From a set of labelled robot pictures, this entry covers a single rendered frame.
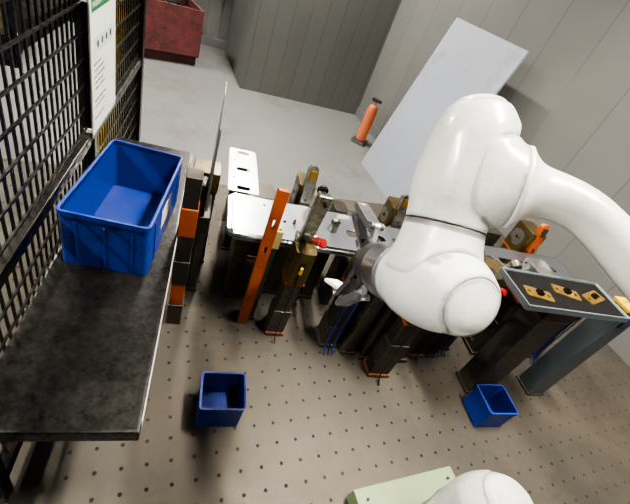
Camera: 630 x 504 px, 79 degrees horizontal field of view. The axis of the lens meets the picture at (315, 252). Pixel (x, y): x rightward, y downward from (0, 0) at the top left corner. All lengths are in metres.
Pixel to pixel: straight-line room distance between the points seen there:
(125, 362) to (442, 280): 0.54
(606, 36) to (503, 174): 3.06
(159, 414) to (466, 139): 0.90
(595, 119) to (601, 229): 2.81
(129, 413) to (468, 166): 0.60
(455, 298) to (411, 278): 0.06
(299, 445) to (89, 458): 0.47
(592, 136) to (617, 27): 0.69
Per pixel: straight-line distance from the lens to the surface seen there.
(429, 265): 0.45
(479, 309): 0.45
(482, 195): 0.47
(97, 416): 0.71
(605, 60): 3.44
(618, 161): 3.18
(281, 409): 1.12
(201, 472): 1.02
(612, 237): 0.54
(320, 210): 0.96
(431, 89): 4.03
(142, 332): 0.78
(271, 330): 1.23
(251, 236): 1.07
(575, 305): 1.25
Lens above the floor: 1.66
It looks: 37 degrees down
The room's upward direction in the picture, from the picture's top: 23 degrees clockwise
